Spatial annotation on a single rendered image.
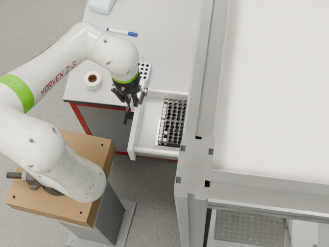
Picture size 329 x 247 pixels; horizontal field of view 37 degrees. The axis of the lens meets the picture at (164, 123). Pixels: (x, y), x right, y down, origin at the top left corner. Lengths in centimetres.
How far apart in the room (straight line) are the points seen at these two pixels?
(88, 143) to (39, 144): 69
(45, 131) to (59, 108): 175
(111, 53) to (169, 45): 69
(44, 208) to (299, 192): 132
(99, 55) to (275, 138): 92
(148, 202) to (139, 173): 17
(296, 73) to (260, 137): 11
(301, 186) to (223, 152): 10
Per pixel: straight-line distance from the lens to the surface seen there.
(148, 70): 201
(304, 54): 69
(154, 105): 189
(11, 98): 127
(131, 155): 178
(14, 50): 318
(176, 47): 210
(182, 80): 202
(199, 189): 57
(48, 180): 158
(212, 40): 66
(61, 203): 178
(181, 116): 179
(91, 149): 182
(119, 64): 144
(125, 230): 260
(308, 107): 65
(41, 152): 115
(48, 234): 269
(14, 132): 118
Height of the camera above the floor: 254
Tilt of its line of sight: 67 degrees down
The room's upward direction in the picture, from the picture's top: 8 degrees counter-clockwise
